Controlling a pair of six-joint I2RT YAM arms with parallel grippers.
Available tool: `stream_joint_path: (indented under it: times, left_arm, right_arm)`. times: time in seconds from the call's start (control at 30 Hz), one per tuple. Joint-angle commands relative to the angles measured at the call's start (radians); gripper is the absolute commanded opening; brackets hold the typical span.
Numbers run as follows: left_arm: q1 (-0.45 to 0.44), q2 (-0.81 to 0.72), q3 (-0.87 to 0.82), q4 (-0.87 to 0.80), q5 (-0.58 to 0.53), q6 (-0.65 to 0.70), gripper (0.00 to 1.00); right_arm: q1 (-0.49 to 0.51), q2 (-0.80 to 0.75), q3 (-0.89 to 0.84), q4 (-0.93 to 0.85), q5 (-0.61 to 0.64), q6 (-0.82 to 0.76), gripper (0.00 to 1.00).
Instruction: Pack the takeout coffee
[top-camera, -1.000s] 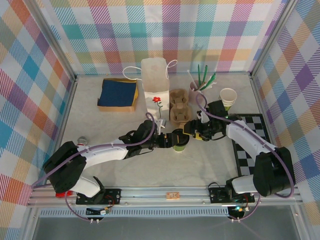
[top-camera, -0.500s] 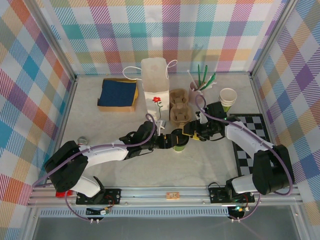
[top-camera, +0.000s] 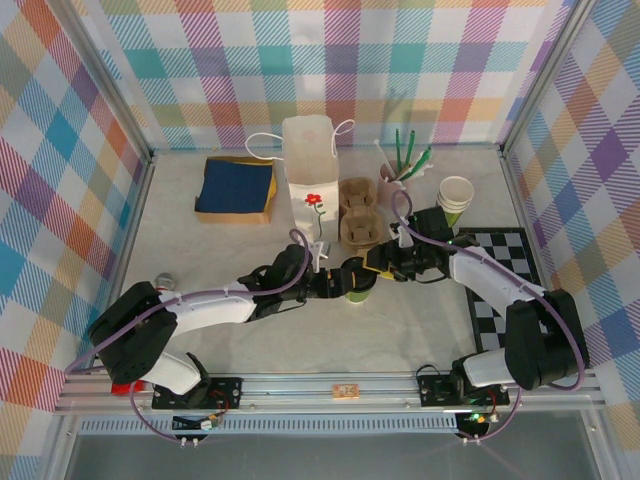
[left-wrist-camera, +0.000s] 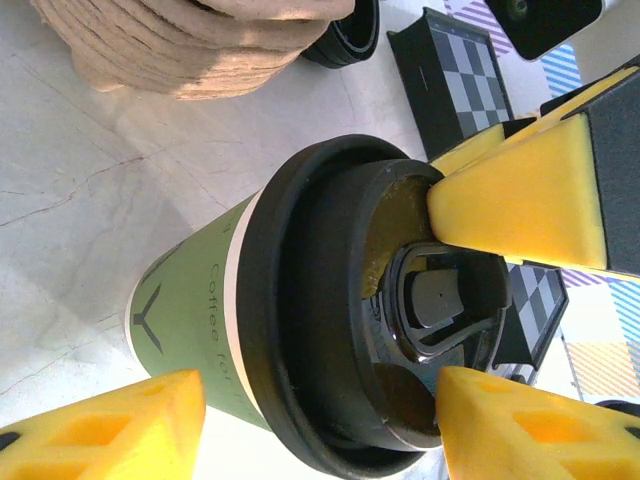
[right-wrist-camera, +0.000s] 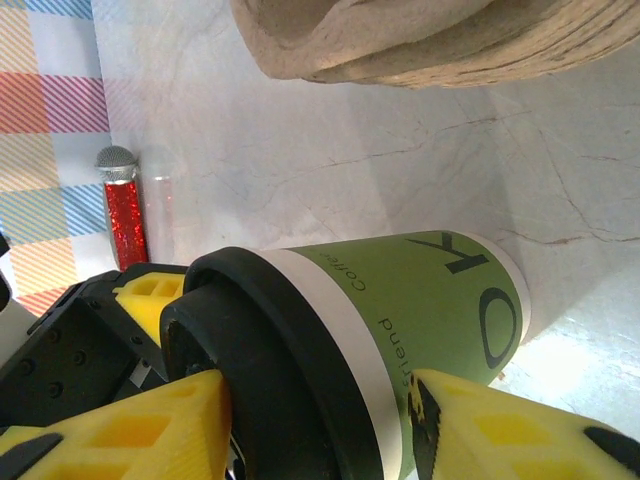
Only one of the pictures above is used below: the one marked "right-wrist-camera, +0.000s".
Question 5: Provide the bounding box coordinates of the black plastic cup lid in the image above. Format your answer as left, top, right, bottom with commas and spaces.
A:
159, 247, 389, 480

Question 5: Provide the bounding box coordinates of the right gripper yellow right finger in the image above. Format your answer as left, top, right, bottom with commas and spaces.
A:
399, 368, 640, 480

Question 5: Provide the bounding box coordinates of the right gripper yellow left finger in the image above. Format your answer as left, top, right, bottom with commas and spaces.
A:
0, 369, 234, 480

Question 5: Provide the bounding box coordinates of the green white paper cup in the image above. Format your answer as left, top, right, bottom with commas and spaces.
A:
259, 230, 532, 480

